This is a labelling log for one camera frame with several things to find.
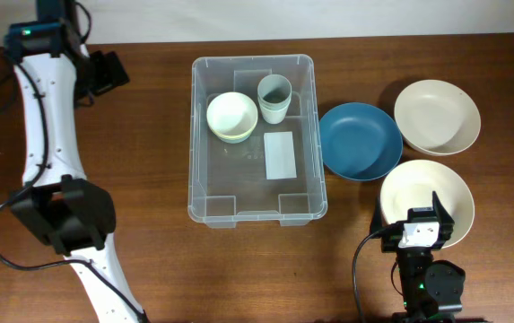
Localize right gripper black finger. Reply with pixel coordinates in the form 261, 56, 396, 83
432, 191, 455, 245
370, 197, 385, 233

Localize clear plastic storage container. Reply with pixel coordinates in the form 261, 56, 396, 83
187, 54, 328, 229

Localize cream bowl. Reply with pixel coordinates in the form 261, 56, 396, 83
379, 160, 475, 248
394, 80, 482, 156

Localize yellow small bowl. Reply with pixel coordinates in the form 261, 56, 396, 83
209, 125, 256, 141

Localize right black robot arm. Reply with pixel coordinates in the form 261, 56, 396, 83
370, 192, 466, 322

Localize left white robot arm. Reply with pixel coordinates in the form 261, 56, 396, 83
4, 19, 148, 322

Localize mint green cup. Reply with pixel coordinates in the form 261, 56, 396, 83
258, 100, 290, 113

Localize white small bowl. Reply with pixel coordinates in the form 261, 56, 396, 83
206, 92, 258, 128

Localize grey white cup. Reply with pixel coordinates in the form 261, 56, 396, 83
257, 74, 292, 103

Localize mint green small bowl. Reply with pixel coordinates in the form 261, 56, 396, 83
215, 131, 252, 144

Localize blue shallow bowl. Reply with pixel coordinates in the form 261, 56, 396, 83
319, 102, 404, 181

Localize white label in container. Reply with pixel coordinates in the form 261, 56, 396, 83
264, 132, 297, 180

